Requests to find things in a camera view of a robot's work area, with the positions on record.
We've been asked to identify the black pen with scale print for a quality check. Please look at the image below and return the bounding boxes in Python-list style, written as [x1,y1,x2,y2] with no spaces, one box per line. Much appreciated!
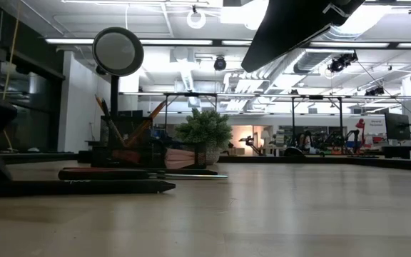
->
[0,179,176,198]

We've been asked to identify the orange pencil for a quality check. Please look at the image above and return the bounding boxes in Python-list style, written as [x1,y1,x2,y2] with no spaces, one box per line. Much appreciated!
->
[124,99,168,148]
[93,94,105,121]

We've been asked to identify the red and black scissors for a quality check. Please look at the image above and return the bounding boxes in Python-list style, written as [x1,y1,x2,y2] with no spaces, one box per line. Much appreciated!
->
[58,166,229,181]

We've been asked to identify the pink sticky note pad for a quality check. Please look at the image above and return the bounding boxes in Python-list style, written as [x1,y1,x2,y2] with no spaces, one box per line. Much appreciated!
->
[163,148,197,170]

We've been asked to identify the black mesh desk organizer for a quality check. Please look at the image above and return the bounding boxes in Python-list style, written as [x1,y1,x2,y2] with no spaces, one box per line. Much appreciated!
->
[90,113,208,170]

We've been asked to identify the black desk lamp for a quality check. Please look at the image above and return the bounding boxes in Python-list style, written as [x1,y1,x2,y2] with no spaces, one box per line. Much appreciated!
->
[91,26,145,121]

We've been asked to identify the green artificial potted plant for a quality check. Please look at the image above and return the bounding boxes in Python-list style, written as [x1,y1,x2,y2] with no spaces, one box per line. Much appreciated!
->
[174,108,234,166]

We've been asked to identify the black monitor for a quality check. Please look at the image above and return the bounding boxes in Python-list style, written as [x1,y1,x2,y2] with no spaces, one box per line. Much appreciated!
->
[384,112,411,142]

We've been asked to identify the black background frame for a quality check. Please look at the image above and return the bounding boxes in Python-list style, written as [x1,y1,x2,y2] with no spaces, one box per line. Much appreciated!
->
[162,91,218,138]
[290,94,345,149]

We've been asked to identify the white ceiling ring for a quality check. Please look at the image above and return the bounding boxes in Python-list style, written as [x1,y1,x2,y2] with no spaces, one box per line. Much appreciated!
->
[186,9,207,30]

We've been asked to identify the black dome camera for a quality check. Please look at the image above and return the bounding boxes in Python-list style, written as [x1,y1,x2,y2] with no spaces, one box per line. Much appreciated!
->
[213,56,228,72]

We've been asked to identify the black overhead camera rig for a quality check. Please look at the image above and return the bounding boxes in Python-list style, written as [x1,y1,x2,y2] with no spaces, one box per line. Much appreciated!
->
[326,51,359,74]

